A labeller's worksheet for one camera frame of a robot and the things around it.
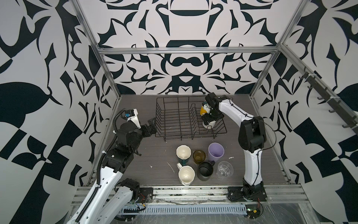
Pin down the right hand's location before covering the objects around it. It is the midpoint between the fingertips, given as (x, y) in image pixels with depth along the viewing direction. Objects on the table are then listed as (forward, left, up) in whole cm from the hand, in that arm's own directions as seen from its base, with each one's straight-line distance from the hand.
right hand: (212, 118), depth 96 cm
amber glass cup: (-24, +10, -5) cm, 27 cm away
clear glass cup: (-32, -4, -7) cm, 33 cm away
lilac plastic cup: (-23, +1, +1) cm, 23 cm away
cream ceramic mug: (-34, +19, -7) cm, 39 cm away
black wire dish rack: (+5, +22, -6) cm, 23 cm away
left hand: (-15, +37, +23) cm, 46 cm away
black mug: (-32, +8, -7) cm, 33 cm away
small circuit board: (-51, -14, -9) cm, 53 cm away
